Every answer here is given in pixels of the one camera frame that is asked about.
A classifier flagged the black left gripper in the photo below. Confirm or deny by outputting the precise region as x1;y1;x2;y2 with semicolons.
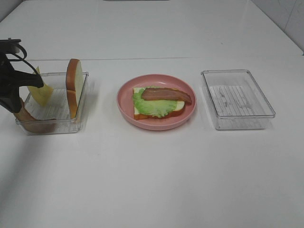
0;38;44;113

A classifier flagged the yellow cheese slice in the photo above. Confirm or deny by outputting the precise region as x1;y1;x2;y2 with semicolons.
27;81;54;107

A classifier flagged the bacon strip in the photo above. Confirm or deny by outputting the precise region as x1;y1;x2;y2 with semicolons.
141;87;192;104
13;98;55;134

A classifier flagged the green lettuce leaf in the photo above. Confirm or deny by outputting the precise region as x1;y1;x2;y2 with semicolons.
132;85;179;118

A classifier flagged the bread slice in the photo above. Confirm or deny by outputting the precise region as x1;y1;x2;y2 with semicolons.
66;58;84;119
132;86;186;121

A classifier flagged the left clear plastic tray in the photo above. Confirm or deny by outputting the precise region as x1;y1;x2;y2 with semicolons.
15;72;89;135

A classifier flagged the clear plastic tray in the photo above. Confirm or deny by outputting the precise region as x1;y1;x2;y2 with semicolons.
15;72;89;135
201;69;276;130

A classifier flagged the pink round plate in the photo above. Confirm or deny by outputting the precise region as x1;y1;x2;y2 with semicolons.
116;74;197;131

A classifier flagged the right clear plastic tray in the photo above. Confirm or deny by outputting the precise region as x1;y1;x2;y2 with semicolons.
201;69;276;130

